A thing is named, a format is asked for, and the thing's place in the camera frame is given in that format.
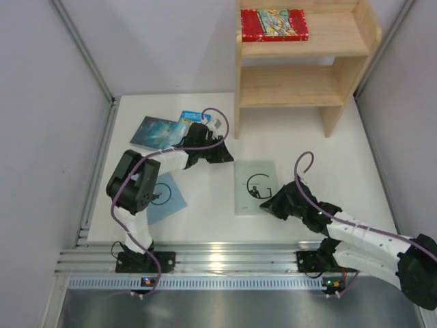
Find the pale green Great Gatsby book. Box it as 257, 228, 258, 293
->
234, 161, 279, 216

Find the red illustrated book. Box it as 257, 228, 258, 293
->
240, 9, 309, 42

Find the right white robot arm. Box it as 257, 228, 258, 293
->
259, 181, 436, 310

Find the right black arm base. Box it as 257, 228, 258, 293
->
296, 251, 326, 274

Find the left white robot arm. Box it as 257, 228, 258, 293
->
106, 123, 234, 255

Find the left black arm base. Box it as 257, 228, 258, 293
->
115, 251, 176, 273

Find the bright blue illustrated book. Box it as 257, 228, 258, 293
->
179, 110, 211, 124

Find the dark blue ocean book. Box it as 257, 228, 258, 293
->
130, 116, 189, 150

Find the light blue Gatsby book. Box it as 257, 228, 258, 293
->
146, 173, 186, 225

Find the wooden two-tier shelf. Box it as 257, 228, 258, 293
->
234, 1, 382, 138

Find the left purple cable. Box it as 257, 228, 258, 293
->
111, 107, 229, 298

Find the purple cable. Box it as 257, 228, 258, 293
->
294, 151, 437, 298
111, 107, 229, 298

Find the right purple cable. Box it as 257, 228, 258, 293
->
294, 151, 437, 298

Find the left aluminium frame post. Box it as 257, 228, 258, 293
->
49, 0, 116, 238

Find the aluminium frame post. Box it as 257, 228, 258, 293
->
353, 1, 417, 232
49, 0, 116, 238

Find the aluminium mounting rail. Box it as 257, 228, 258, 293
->
54, 218, 328, 274

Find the slotted grey cable duct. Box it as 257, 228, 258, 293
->
68, 275, 346, 291

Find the right aluminium frame post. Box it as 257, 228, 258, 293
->
353, 1, 417, 232

